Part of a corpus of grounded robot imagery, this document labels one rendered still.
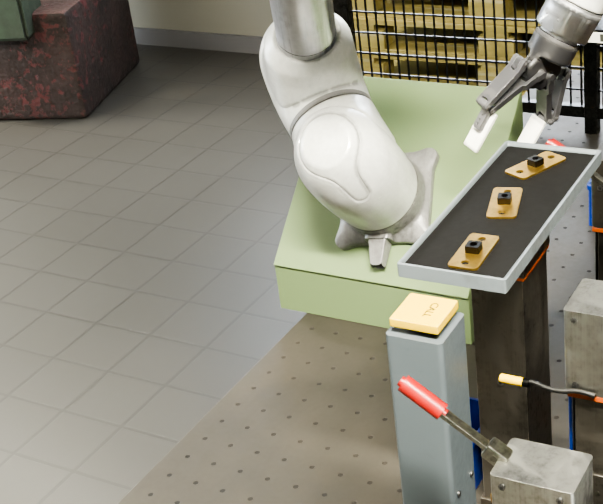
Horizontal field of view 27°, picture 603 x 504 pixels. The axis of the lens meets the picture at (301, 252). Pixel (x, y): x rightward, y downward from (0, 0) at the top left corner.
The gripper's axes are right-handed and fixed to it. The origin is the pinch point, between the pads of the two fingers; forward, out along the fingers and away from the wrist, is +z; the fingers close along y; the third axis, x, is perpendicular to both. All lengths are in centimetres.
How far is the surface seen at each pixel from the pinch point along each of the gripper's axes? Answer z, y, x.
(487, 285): -1, 51, 41
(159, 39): 124, -211, -339
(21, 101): 149, -126, -306
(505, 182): -6.0, 31.1, 24.3
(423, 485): 23, 52, 48
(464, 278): 0, 52, 39
